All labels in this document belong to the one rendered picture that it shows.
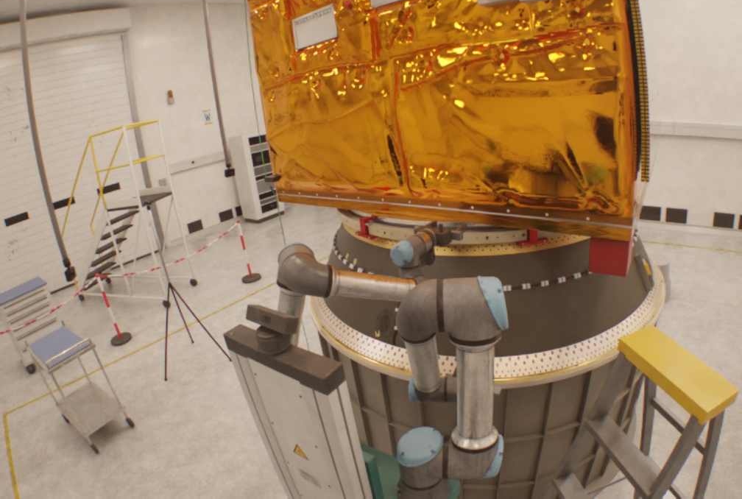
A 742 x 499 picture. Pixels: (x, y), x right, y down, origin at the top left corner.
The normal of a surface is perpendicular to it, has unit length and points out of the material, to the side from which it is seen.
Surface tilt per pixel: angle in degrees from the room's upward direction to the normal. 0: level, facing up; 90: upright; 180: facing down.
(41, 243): 90
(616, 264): 90
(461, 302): 55
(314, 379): 90
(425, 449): 8
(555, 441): 90
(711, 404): 0
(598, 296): 62
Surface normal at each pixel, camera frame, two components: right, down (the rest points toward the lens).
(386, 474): -0.13, -0.95
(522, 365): -0.17, -0.49
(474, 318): -0.22, 0.14
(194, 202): 0.76, 0.09
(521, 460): -0.07, 0.29
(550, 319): -0.04, -0.19
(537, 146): -0.66, 0.30
